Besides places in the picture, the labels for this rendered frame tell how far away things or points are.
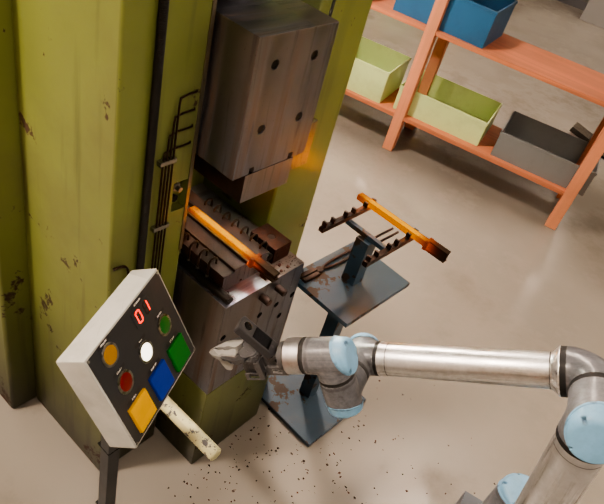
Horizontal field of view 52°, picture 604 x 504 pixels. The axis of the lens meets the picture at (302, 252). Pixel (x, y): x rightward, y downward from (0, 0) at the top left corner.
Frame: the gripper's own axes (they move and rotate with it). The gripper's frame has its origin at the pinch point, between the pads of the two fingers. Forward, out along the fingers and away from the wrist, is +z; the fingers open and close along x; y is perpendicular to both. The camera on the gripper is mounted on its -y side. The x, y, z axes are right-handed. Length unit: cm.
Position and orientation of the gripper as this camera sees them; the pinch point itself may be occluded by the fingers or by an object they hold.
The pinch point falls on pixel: (213, 349)
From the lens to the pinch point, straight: 163.5
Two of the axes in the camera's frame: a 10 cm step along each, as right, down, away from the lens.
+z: -9.2, 0.7, 3.8
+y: 2.7, 8.2, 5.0
